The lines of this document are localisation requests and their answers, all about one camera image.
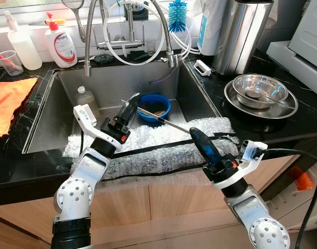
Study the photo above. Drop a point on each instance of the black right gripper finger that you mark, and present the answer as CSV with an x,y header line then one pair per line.
x,y
210,148
202,150

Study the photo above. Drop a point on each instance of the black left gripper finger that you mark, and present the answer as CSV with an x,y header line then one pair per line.
x,y
125,114
133,114

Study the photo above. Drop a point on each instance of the thin metal chopstick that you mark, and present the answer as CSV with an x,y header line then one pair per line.
x,y
168,122

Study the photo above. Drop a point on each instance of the round stainless steel plate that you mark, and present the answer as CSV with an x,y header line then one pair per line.
x,y
251,113

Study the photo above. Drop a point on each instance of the stainless steel bowl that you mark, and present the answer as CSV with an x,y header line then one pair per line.
x,y
257,85

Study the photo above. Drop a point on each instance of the blue plastic bowl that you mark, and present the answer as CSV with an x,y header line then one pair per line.
x,y
166,111

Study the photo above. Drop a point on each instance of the clear bubble wrap sheet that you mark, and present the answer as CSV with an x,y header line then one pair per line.
x,y
148,155

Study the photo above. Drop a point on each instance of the clear plastic bottle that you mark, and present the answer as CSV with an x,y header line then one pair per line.
x,y
85,101

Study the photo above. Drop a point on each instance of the wooden cabinet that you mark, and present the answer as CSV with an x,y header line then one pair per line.
x,y
174,202

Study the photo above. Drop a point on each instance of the dark scouring pad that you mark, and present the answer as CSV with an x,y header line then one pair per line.
x,y
104,58

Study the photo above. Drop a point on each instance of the stainless steel sink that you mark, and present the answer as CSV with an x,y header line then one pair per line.
x,y
59,119

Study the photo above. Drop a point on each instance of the chrome faucet mixer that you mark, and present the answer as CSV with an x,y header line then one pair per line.
x,y
122,45

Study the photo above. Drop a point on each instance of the steel spoon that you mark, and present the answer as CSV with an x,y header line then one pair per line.
x,y
259,96

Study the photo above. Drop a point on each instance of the small white plastic clip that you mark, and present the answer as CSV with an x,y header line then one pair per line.
x,y
202,67

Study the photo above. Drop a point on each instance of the orange object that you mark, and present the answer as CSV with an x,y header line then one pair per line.
x,y
305,181

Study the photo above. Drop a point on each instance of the white soap bottle red pump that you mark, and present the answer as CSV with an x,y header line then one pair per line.
x,y
62,46

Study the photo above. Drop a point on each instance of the blue bottle brush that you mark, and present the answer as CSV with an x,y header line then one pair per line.
x,y
177,18

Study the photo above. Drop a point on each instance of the tall stainless steel utensil holder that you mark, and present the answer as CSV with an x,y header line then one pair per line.
x,y
241,41

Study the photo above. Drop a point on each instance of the white container blue label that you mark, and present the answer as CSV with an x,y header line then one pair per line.
x,y
207,31

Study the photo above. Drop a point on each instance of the orange cloth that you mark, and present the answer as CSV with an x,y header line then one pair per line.
x,y
10,104

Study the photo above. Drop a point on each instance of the translucent white spray bottle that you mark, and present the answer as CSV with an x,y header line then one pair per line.
x,y
24,49

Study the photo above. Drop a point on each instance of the clear plastic cup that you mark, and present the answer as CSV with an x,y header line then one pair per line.
x,y
13,65

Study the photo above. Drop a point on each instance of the white washing machine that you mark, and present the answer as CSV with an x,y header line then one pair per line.
x,y
308,36

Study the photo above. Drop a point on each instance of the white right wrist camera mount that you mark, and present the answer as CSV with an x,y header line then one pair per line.
x,y
251,153

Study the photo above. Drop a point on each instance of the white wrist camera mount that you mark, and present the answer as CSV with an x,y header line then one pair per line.
x,y
85,116
251,153

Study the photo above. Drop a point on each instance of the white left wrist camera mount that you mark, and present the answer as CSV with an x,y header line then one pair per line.
x,y
85,116

